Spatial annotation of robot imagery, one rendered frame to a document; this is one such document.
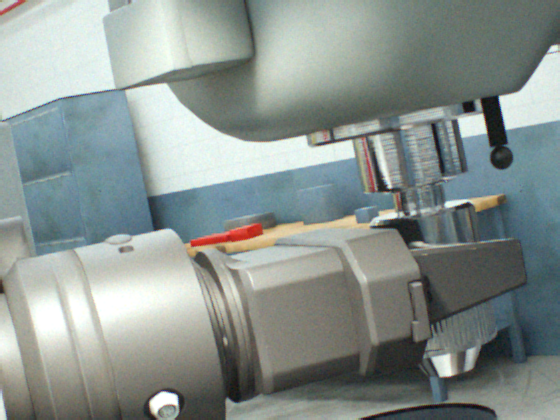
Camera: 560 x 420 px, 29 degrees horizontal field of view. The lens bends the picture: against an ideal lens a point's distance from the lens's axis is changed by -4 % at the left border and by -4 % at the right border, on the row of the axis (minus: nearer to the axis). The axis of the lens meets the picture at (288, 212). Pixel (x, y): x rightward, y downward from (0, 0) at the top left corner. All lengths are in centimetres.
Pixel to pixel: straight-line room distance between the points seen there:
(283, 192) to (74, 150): 157
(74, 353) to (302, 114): 12
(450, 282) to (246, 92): 12
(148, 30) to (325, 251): 11
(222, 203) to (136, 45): 708
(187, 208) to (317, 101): 739
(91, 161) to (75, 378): 736
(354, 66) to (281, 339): 11
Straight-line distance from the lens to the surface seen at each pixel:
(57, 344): 41
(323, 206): 627
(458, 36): 41
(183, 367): 42
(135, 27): 41
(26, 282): 42
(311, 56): 40
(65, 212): 788
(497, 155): 45
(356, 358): 44
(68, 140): 770
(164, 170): 797
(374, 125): 45
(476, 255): 47
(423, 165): 47
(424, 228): 47
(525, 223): 576
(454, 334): 47
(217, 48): 40
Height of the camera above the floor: 130
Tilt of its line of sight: 3 degrees down
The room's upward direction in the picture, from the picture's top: 12 degrees counter-clockwise
